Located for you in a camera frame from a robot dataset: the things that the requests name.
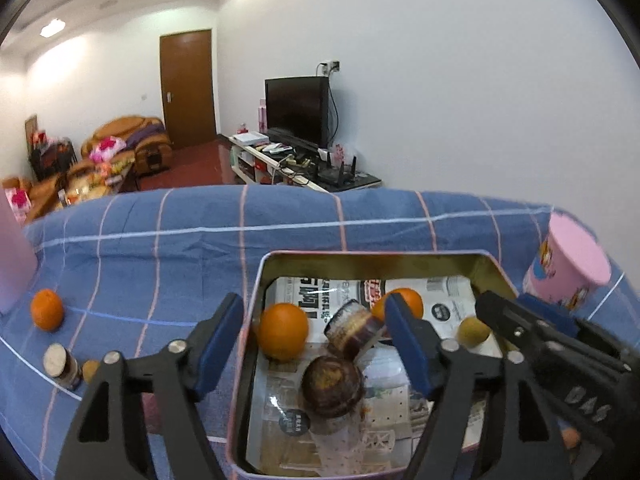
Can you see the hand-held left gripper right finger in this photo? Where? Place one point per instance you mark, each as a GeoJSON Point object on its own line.
{"type": "Point", "coordinates": [410, 355]}

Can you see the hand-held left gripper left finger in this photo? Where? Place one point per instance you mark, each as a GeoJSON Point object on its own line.
{"type": "Point", "coordinates": [220, 350]}

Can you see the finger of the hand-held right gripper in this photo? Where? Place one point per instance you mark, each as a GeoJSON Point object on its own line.
{"type": "Point", "coordinates": [505, 322]}
{"type": "Point", "coordinates": [547, 312]}

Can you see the yellow-green round fruit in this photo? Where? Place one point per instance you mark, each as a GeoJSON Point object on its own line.
{"type": "Point", "coordinates": [472, 331]}

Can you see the orange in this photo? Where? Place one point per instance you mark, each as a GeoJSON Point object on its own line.
{"type": "Point", "coordinates": [282, 332]}
{"type": "Point", "coordinates": [412, 302]}
{"type": "Point", "coordinates": [47, 310]}

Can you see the pink tin box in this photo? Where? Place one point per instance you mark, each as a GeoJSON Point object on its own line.
{"type": "Point", "coordinates": [370, 265]}

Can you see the small orange fruit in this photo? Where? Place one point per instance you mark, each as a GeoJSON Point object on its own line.
{"type": "Point", "coordinates": [90, 371]}

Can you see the pink cartoon cup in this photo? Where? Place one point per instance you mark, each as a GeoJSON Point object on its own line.
{"type": "Point", "coordinates": [575, 255]}

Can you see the printed paper leaflet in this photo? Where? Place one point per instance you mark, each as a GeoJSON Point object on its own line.
{"type": "Point", "coordinates": [380, 420]}

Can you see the blue plaid blanket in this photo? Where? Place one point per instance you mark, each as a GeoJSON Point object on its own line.
{"type": "Point", "coordinates": [150, 260]}

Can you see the black router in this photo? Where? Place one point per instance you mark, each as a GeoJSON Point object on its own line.
{"type": "Point", "coordinates": [345, 172]}

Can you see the cluttered coffee table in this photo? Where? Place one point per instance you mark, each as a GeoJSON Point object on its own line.
{"type": "Point", "coordinates": [95, 185]}

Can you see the white television stand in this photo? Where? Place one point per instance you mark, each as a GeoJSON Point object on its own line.
{"type": "Point", "coordinates": [236, 142]}

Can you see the brown leather armchair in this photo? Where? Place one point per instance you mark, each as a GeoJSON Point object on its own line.
{"type": "Point", "coordinates": [150, 152]}

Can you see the pink floral bag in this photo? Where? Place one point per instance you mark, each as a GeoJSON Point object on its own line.
{"type": "Point", "coordinates": [341, 152]}

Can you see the flat white box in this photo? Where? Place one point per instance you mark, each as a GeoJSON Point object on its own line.
{"type": "Point", "coordinates": [250, 137]}

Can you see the pink plastic jug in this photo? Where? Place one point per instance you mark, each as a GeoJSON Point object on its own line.
{"type": "Point", "coordinates": [15, 260]}

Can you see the purple cloth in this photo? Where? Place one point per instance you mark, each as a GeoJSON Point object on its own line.
{"type": "Point", "coordinates": [145, 132]}

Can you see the pink floral cushion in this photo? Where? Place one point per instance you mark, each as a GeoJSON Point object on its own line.
{"type": "Point", "coordinates": [15, 201]}
{"type": "Point", "coordinates": [107, 147]}

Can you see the tall pink box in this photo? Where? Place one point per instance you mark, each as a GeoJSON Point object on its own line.
{"type": "Point", "coordinates": [262, 117]}

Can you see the brown leather sofa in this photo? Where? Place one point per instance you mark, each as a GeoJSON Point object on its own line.
{"type": "Point", "coordinates": [45, 190]}

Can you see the black television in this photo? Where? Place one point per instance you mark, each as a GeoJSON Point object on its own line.
{"type": "Point", "coordinates": [295, 110]}

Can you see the black rack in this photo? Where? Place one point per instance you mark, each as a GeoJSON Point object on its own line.
{"type": "Point", "coordinates": [50, 160]}

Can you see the brown wooden door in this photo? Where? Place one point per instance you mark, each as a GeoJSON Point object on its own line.
{"type": "Point", "coordinates": [187, 90]}

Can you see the patterned upright board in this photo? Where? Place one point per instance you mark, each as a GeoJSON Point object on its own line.
{"type": "Point", "coordinates": [31, 130]}

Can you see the square ceiling light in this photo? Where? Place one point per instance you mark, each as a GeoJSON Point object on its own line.
{"type": "Point", "coordinates": [52, 27]}

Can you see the wall socket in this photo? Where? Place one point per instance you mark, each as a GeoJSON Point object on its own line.
{"type": "Point", "coordinates": [331, 66]}

